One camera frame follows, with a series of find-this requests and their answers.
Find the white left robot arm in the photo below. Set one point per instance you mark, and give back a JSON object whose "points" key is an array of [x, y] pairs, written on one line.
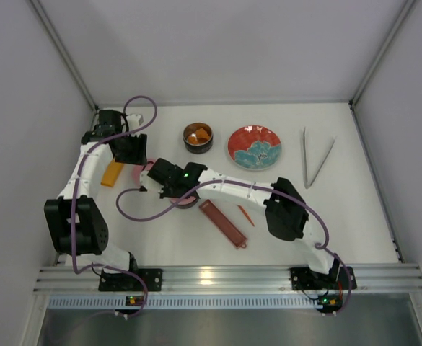
{"points": [[75, 223]]}

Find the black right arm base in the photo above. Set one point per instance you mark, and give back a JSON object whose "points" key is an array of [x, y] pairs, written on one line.
{"points": [[304, 279]]}

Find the red patterned ceramic plate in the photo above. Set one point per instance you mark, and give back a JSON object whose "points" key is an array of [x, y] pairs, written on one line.
{"points": [[254, 147]]}

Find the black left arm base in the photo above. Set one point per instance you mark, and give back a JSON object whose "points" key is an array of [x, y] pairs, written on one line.
{"points": [[119, 282]]}

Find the aluminium front rail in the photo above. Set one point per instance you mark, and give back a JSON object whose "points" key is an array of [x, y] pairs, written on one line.
{"points": [[268, 279]]}

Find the orange food pieces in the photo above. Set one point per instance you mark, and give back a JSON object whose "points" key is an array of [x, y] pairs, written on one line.
{"points": [[198, 137]]}

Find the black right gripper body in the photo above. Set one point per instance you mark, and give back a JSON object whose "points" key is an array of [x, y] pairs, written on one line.
{"points": [[156, 181]]}

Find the orange plastic fork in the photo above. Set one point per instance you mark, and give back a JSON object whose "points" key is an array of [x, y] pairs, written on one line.
{"points": [[247, 216]]}

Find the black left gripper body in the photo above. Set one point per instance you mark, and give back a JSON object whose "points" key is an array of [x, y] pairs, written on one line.
{"points": [[132, 153]]}

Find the black steel lunch bowl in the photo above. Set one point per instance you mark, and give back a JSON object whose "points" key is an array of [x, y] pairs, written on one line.
{"points": [[201, 149]]}

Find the metal tongs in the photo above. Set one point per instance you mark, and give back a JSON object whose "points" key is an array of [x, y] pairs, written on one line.
{"points": [[314, 157]]}

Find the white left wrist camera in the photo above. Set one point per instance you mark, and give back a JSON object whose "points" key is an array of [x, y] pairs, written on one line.
{"points": [[134, 121]]}

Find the pink lid with black handle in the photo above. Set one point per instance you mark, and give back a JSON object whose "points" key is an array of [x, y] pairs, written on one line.
{"points": [[138, 169], [186, 203]]}

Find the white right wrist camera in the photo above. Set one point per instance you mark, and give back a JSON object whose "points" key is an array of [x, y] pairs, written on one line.
{"points": [[144, 181]]}

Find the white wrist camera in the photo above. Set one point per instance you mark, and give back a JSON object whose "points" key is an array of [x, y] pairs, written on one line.
{"points": [[144, 181], [134, 121]]}

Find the dark red cutlery tray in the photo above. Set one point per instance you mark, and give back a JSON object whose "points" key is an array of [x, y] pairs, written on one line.
{"points": [[226, 227]]}

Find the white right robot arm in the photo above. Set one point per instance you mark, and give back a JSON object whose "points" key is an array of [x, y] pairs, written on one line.
{"points": [[288, 217]]}

